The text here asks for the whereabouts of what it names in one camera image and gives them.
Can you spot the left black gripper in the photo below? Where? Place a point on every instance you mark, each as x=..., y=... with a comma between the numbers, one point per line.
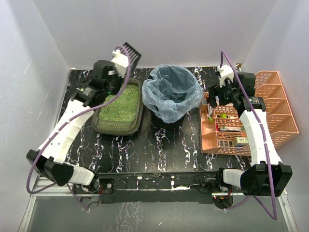
x=116, y=85

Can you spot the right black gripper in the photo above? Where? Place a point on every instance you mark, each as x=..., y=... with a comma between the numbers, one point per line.
x=213, y=95

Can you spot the black litter scoop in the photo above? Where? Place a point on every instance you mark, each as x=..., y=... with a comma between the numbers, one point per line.
x=134, y=55

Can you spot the blue plastic bag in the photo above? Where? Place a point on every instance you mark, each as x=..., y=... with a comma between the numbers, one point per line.
x=171, y=92

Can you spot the dark green litter box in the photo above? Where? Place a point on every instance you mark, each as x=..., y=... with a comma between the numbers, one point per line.
x=119, y=128

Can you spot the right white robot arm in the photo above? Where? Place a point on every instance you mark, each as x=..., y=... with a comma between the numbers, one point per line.
x=267, y=176

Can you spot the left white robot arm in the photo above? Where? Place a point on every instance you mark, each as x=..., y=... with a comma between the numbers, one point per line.
x=48, y=160

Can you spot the green litter pellets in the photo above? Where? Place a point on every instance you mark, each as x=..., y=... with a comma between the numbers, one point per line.
x=124, y=108

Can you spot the orange desk organizer tray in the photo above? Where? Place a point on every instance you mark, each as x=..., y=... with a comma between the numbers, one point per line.
x=219, y=127

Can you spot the orange file rack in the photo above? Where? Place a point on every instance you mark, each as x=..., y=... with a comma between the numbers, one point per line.
x=280, y=120

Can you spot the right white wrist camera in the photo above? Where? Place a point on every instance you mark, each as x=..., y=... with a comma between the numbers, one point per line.
x=226, y=74

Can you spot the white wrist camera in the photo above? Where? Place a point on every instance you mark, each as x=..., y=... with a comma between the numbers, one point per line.
x=120, y=61
x=226, y=74

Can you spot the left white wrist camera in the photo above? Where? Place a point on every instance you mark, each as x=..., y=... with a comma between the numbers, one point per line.
x=120, y=61

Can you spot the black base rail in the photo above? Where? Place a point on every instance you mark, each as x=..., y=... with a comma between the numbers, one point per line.
x=200, y=187

